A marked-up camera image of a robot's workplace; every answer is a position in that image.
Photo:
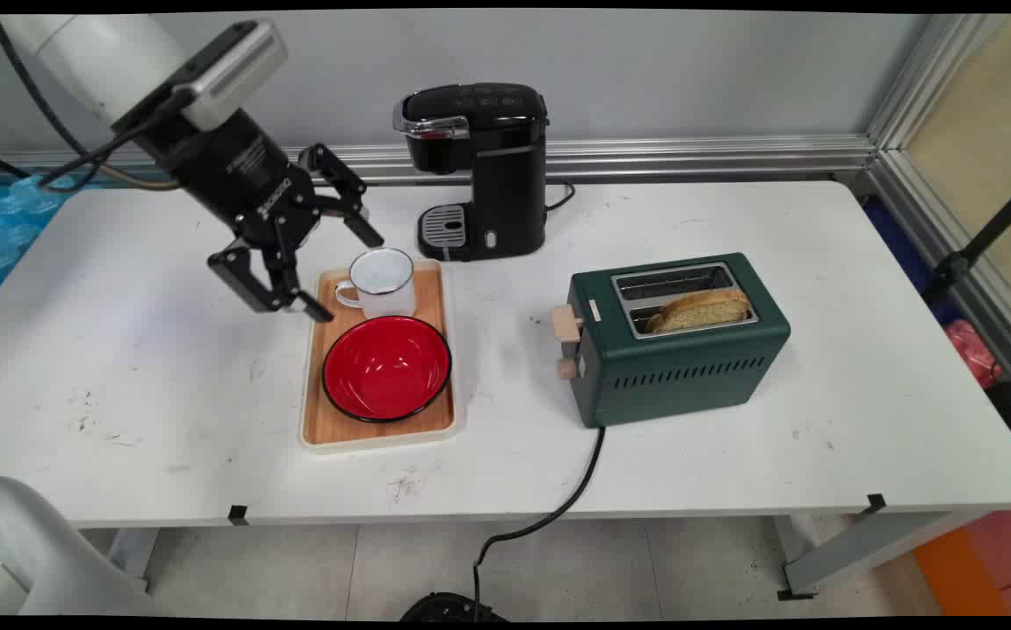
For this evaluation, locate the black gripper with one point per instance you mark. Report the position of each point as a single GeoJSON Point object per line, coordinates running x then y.
{"type": "Point", "coordinates": [238, 179]}

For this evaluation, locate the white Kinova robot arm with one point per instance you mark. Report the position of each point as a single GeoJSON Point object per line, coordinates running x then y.
{"type": "Point", "coordinates": [89, 54]}

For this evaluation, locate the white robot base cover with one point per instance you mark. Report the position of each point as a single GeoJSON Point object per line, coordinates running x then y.
{"type": "Point", "coordinates": [28, 551]}

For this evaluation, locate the white enamel mug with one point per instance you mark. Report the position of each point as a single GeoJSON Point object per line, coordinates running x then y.
{"type": "Point", "coordinates": [381, 282]}

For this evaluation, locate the wooden serving tray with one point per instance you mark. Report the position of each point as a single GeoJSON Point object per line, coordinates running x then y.
{"type": "Point", "coordinates": [435, 297]}

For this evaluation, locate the red bowl with black rim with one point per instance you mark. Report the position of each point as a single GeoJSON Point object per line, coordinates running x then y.
{"type": "Point", "coordinates": [387, 367]}

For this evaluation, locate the black coffee machine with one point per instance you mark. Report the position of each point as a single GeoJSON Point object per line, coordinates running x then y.
{"type": "Point", "coordinates": [479, 166]}

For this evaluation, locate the blue bubble wrap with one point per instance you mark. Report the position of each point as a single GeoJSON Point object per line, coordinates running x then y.
{"type": "Point", "coordinates": [6, 223]}

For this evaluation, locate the black round object on floor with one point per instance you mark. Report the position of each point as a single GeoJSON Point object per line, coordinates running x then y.
{"type": "Point", "coordinates": [448, 607]}

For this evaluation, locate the toasted bread slice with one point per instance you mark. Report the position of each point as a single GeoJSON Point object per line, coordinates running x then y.
{"type": "Point", "coordinates": [699, 310]}

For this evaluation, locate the dark green toaster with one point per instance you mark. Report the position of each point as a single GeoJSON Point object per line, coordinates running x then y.
{"type": "Point", "coordinates": [689, 367]}

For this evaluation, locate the black tripod leg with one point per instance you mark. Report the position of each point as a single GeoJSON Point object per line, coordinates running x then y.
{"type": "Point", "coordinates": [982, 241]}

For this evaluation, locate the pink plastic bag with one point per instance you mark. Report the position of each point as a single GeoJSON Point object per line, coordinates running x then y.
{"type": "Point", "coordinates": [973, 350]}

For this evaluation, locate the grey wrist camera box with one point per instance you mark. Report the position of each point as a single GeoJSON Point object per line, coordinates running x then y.
{"type": "Point", "coordinates": [229, 70]}

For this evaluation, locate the aluminium frame rail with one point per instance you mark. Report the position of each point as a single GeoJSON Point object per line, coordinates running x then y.
{"type": "Point", "coordinates": [715, 156]}

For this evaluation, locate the grey table leg frame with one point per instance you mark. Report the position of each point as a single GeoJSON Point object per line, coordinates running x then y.
{"type": "Point", "coordinates": [855, 547]}

